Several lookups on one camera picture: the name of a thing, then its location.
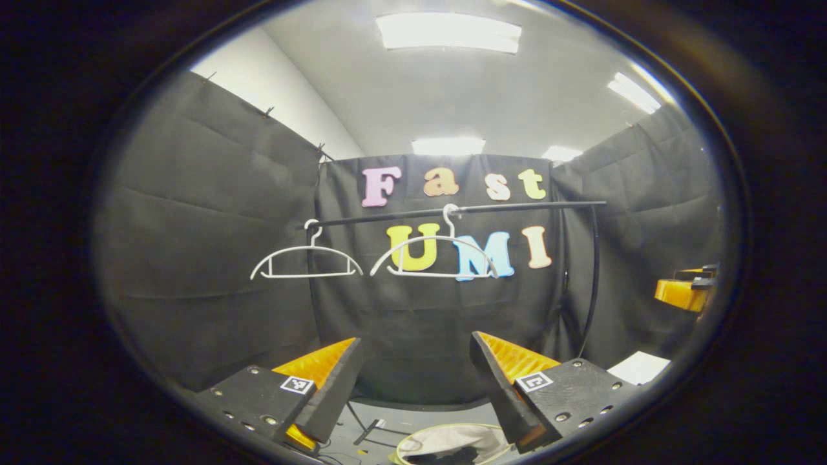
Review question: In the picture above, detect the beige laundry hamper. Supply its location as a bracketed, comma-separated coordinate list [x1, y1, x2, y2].
[394, 423, 512, 465]

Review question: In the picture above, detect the black clothes rack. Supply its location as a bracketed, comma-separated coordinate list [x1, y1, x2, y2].
[305, 200, 608, 361]

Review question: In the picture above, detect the white sheet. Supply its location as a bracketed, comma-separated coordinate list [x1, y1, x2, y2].
[607, 351, 671, 386]

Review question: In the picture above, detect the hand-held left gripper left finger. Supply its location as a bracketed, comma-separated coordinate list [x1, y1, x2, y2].
[194, 337, 364, 453]

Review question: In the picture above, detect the white clothes hanger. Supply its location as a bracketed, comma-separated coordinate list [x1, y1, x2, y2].
[370, 203, 499, 279]
[250, 218, 364, 280]

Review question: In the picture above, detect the large ceiling light panel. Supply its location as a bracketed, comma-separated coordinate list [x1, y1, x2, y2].
[377, 13, 522, 54]

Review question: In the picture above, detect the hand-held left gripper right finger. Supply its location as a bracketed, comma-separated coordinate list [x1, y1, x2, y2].
[470, 331, 640, 454]

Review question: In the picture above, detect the black backdrop cloth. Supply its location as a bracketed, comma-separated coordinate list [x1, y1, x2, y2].
[94, 71, 728, 404]

